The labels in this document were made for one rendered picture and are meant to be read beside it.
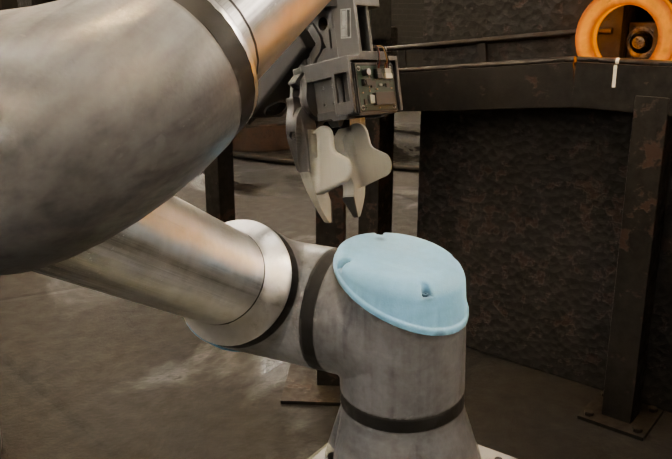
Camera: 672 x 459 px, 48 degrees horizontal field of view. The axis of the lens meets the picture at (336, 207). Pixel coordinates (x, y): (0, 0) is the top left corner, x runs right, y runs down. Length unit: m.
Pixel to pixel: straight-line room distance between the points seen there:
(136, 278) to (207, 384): 1.20
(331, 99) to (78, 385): 1.21
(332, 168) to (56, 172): 0.43
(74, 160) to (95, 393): 1.45
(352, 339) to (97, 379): 1.20
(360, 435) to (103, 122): 0.46
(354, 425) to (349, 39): 0.35
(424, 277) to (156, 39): 0.37
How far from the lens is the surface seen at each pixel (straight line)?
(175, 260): 0.55
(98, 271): 0.51
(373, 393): 0.67
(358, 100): 0.69
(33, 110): 0.31
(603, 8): 1.51
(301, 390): 1.66
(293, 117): 0.71
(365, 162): 0.75
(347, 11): 0.71
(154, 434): 1.57
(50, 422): 1.67
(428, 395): 0.67
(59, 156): 0.31
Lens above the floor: 0.82
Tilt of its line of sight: 16 degrees down
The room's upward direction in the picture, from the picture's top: straight up
